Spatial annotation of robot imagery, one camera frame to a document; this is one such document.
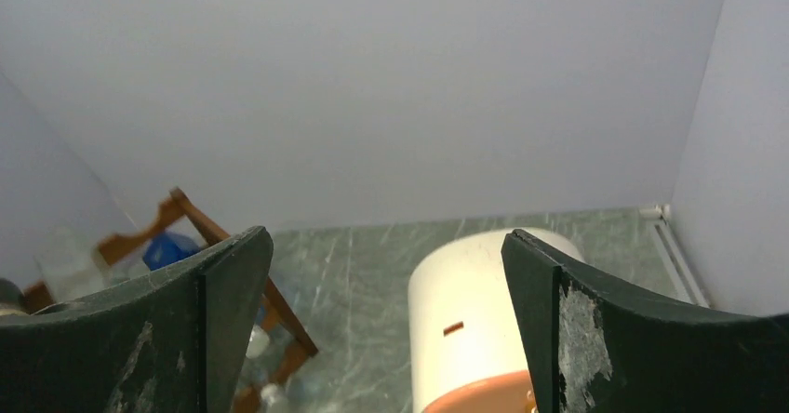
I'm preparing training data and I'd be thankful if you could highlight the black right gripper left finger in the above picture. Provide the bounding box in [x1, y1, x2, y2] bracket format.
[0, 225, 274, 413]

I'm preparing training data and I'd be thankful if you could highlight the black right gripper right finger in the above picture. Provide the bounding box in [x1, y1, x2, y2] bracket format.
[501, 230, 788, 412]

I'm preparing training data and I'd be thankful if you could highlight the tall clear glass bottle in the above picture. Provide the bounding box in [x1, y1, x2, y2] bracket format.
[1, 77, 133, 300]

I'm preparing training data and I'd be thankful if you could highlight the clear bottle silver cap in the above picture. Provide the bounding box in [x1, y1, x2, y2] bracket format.
[232, 279, 318, 412]

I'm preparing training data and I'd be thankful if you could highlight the blue glass bottle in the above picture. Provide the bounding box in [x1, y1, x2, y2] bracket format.
[142, 232, 201, 271]

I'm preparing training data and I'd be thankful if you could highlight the brown wooden wine rack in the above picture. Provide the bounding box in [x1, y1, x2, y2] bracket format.
[23, 187, 320, 413]

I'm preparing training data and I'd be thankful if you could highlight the white cylindrical drawer box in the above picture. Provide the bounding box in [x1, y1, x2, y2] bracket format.
[408, 227, 581, 412]

